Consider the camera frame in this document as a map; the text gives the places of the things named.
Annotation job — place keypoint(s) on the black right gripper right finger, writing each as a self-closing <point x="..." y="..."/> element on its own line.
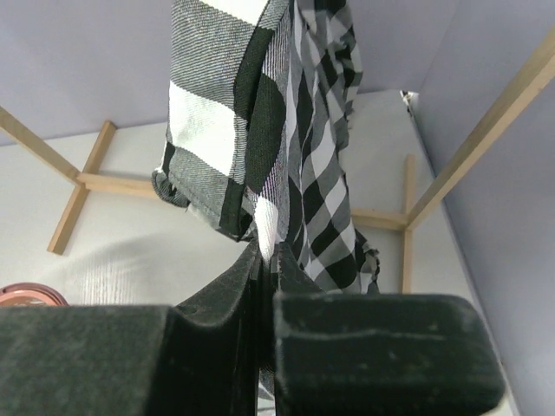
<point x="339" y="354"/>

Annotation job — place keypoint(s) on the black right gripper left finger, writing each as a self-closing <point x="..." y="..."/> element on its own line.
<point x="197" y="358"/>

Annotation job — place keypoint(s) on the black white checkered shirt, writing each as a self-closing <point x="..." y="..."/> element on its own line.
<point x="259" y="101"/>

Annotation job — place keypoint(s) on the pink plastic laundry basket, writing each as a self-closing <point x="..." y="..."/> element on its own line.
<point x="30" y="294"/>

